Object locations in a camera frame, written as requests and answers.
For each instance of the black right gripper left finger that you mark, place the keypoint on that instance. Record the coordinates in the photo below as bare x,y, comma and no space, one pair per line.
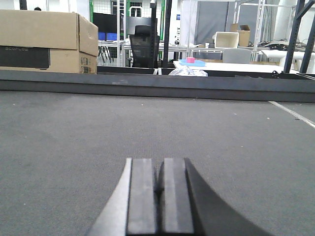
131,209

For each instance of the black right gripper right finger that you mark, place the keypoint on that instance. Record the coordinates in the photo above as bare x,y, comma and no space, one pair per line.
190,207

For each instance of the dark grey conveyor belt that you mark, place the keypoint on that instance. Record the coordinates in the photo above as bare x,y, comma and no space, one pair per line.
61,156

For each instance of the pink box on tray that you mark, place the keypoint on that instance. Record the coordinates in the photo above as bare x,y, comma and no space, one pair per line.
190,60

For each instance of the small brown cardboard box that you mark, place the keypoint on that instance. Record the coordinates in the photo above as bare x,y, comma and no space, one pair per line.
244,33

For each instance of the large brown cardboard box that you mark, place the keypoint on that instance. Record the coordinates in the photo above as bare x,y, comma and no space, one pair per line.
48,42

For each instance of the crumpled clear plastic bag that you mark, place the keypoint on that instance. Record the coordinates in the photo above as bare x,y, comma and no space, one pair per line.
186,71

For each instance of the white table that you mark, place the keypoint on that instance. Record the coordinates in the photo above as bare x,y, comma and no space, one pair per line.
213,66

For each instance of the light blue tray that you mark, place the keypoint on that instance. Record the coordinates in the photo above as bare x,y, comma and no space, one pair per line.
197,63

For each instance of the white open storage bin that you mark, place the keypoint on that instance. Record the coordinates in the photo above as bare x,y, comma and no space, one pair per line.
226,39

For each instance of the blue plastic crate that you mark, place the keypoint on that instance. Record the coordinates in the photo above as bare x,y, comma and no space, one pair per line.
111,36

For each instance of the black mesh office chair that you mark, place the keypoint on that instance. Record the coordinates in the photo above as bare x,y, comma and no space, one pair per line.
140,45

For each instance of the black vertical post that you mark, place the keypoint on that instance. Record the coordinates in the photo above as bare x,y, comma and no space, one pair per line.
166,33

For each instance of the black conveyor side rail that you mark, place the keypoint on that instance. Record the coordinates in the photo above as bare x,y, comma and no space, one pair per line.
222,88

